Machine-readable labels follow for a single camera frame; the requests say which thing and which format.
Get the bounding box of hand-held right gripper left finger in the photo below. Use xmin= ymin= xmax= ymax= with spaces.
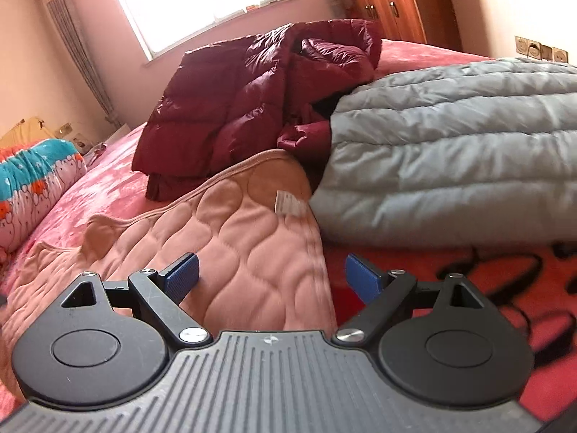
xmin=61 ymin=253 xmax=213 ymax=349

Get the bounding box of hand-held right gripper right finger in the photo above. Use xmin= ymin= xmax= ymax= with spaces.
xmin=331 ymin=253 xmax=484 ymax=349

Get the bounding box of pink quilted fleece jacket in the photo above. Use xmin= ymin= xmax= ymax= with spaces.
xmin=0 ymin=148 xmax=340 ymax=400

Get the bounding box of grey down jacket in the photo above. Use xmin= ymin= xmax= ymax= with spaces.
xmin=309 ymin=57 xmax=577 ymax=250

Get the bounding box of teal and pink printed pillow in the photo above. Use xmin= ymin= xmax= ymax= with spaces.
xmin=0 ymin=139 xmax=89 ymax=254

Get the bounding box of maroon down jacket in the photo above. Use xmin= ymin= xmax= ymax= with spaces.
xmin=132 ymin=19 xmax=384 ymax=202

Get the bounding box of checked curtain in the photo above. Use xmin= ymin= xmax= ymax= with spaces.
xmin=35 ymin=0 xmax=121 ymax=130

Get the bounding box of wooden cabinet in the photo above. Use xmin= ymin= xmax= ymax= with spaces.
xmin=340 ymin=0 xmax=463 ymax=53

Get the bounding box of window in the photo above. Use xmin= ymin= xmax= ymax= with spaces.
xmin=103 ymin=0 xmax=301 ymax=62

